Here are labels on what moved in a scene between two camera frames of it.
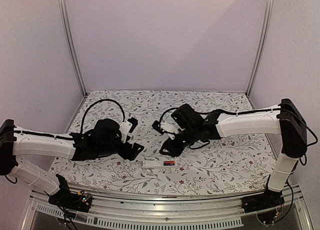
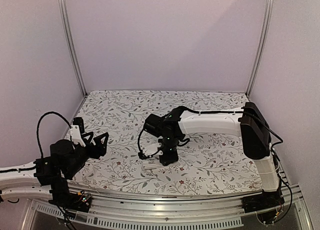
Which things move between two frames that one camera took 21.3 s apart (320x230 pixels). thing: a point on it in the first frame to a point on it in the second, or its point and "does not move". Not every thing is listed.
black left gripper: (133, 153) to (101, 150)
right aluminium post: (270, 4) does not move
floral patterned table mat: (238, 164) does not move
